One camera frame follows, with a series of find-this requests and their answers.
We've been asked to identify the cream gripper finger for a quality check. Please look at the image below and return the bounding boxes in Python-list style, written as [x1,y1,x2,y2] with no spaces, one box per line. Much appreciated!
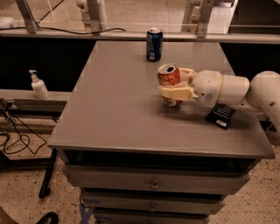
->
[158,81,199,101]
[179,68,196,86]

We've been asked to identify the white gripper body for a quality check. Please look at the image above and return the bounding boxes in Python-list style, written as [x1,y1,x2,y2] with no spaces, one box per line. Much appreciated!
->
[192,70,223,104]

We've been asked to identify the red coke can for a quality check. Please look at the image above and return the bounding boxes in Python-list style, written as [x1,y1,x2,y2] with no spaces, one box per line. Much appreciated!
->
[157,63,181,107]

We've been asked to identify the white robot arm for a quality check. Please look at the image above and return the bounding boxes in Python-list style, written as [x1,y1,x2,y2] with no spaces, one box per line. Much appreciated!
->
[159,68,280,134]

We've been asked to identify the blue soda can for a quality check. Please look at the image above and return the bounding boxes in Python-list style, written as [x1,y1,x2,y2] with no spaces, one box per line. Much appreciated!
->
[146,27,163,62]

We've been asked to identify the dark blue snack packet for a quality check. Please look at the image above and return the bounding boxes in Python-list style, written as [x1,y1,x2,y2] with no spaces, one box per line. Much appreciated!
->
[206,103,235,130]

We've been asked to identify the grey drawer cabinet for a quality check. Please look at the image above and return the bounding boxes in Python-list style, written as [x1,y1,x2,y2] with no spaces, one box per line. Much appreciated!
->
[46,39,276,224]

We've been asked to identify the top drawer with knob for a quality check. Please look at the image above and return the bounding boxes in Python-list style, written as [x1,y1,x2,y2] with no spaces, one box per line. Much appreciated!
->
[62,164,250,195]

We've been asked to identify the drawer with knob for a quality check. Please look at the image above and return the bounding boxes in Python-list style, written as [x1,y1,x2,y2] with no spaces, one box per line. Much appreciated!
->
[62,164,250,195]
[82,192,224,214]

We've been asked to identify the middle drawer with knob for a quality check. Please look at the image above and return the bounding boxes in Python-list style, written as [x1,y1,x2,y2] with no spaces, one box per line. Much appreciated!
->
[82,192,224,214]

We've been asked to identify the white pump sanitizer bottle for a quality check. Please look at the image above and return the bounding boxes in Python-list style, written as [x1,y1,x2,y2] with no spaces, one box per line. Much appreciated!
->
[29,70,49,99]

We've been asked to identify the bottom drawer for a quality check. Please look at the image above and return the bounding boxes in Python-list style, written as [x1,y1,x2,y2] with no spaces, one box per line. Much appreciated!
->
[94,208,209,224]

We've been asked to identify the black stand leg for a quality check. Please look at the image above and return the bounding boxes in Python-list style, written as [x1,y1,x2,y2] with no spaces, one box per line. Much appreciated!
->
[38,149,57,199]

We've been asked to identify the black shoe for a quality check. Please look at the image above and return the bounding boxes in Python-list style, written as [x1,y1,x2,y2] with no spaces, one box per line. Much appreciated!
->
[36,212,59,224]

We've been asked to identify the black cable on ledge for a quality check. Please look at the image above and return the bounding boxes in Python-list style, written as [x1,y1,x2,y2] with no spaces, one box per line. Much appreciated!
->
[0,25,126,36]

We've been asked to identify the black floor cables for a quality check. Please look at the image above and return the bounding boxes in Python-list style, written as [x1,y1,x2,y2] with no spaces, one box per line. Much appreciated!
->
[0,99,60,156]

